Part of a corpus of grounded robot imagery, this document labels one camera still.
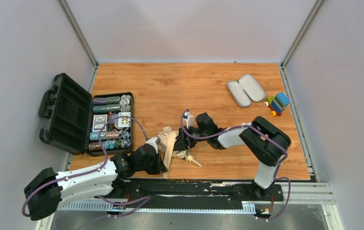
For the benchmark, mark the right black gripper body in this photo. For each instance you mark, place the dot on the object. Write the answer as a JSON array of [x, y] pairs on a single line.
[[182, 143]]

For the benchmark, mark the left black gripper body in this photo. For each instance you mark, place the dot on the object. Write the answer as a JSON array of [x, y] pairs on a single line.
[[162, 162]]

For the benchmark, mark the beige folding umbrella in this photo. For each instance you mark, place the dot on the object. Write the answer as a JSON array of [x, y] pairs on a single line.
[[168, 138]]

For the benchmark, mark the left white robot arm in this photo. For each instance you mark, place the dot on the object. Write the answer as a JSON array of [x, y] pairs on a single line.
[[50, 190]]

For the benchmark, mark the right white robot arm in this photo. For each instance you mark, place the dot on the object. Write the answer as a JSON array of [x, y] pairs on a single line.
[[268, 143]]

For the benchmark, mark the grey glasses case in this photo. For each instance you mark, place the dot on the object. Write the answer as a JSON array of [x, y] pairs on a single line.
[[246, 90]]

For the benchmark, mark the colourful toy block car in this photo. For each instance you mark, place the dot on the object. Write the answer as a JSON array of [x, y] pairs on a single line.
[[277, 104]]

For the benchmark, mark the black poker chip case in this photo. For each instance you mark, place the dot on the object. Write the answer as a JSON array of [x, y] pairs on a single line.
[[75, 121]]

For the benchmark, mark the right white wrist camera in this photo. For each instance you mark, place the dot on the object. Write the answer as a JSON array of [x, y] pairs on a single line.
[[189, 119]]

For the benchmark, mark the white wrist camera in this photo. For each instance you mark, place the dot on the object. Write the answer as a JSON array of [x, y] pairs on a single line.
[[189, 119], [154, 142]]

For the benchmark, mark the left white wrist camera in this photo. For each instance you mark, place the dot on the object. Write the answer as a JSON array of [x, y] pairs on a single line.
[[154, 142]]

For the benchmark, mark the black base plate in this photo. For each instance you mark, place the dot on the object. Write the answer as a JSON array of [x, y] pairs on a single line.
[[190, 194]]

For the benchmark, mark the aluminium frame rail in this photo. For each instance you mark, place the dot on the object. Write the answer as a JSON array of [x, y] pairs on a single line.
[[284, 193]]

